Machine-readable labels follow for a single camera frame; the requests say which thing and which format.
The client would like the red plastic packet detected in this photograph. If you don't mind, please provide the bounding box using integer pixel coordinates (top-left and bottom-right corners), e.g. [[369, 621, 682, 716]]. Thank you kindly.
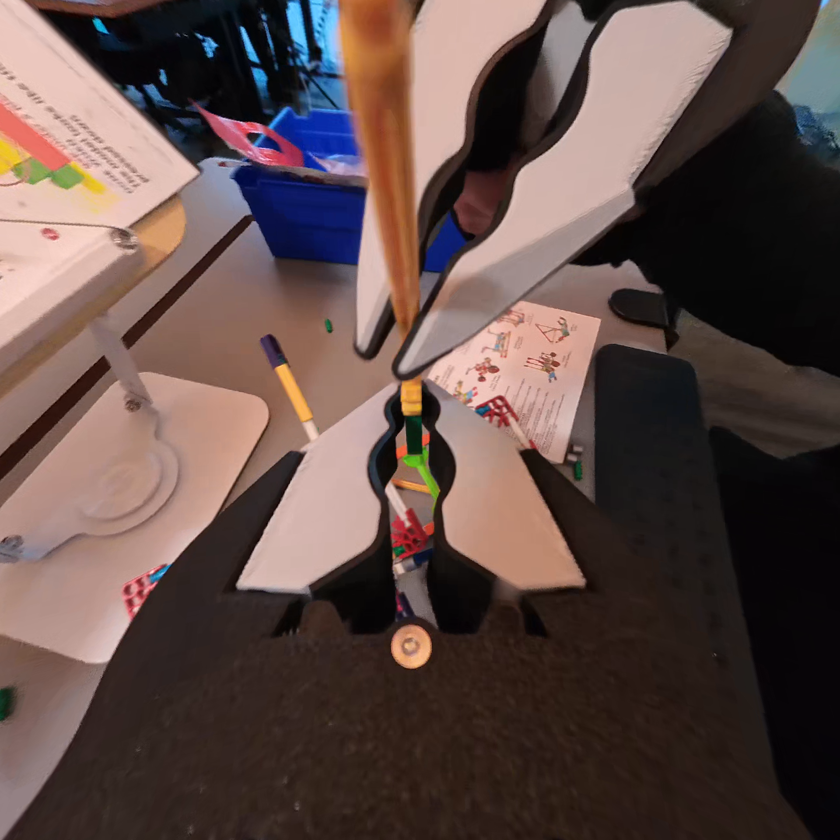
[[192, 100, 306, 169]]

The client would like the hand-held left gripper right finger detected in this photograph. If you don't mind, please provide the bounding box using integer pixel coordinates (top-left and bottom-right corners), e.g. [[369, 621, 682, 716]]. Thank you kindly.
[[423, 382, 587, 595]]

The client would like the person's right forearm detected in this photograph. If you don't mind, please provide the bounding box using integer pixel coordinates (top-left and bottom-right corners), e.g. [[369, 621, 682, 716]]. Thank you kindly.
[[571, 92, 840, 378]]

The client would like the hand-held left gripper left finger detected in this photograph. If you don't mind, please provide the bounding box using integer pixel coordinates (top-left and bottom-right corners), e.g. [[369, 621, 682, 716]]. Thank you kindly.
[[236, 384, 403, 595]]

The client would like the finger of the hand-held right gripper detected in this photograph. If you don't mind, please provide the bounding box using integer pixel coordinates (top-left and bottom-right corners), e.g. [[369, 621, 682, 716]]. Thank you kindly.
[[354, 0, 555, 361], [392, 0, 735, 380]]

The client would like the person's right hand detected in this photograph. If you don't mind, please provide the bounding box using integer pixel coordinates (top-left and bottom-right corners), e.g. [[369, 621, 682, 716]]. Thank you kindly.
[[453, 167, 519, 238]]

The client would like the black perforated armrest pad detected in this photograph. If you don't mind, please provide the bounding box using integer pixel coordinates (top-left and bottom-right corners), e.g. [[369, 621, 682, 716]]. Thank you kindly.
[[594, 343, 726, 664]]

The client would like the black oval object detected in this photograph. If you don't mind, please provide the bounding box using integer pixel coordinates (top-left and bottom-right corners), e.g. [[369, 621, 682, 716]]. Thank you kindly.
[[608, 289, 680, 331]]

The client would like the blue plastic bin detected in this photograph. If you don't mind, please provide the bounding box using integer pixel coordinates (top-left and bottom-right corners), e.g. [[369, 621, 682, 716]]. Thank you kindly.
[[231, 107, 468, 271]]

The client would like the white instruction booklet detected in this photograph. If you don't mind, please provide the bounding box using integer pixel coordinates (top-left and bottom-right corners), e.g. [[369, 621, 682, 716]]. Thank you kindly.
[[427, 301, 601, 463]]

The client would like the colourful toy rod airplane model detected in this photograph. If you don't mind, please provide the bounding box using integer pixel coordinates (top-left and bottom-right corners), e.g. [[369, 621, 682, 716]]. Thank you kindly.
[[121, 333, 536, 624]]

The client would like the white stand with wooden board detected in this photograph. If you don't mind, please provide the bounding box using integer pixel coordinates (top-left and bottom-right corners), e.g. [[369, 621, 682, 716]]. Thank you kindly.
[[0, 0, 270, 665]]

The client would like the printed instruction sheet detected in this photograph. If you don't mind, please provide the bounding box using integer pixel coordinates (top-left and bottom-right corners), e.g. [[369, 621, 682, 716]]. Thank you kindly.
[[0, 226, 126, 309], [0, 0, 201, 229]]

